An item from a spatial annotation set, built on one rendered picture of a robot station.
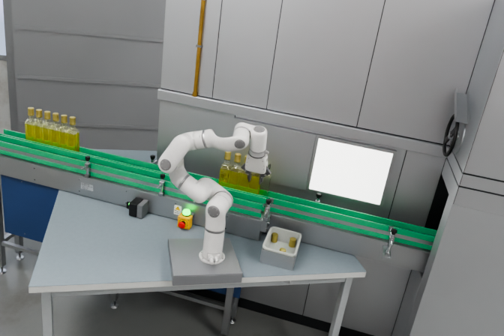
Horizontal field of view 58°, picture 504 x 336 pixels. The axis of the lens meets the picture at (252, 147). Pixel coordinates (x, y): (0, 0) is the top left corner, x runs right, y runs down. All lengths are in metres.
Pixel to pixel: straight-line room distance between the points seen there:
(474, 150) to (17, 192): 2.56
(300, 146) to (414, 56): 0.75
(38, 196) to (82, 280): 1.00
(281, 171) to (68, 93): 2.71
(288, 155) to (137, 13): 2.48
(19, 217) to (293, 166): 1.76
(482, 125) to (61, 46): 3.66
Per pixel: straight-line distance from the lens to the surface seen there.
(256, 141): 2.01
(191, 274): 2.14
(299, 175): 2.59
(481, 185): 2.24
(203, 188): 2.11
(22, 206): 3.20
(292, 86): 2.48
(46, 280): 2.23
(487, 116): 2.14
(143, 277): 2.20
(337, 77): 2.44
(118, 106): 4.74
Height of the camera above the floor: 2.10
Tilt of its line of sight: 21 degrees down
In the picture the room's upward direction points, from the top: 8 degrees clockwise
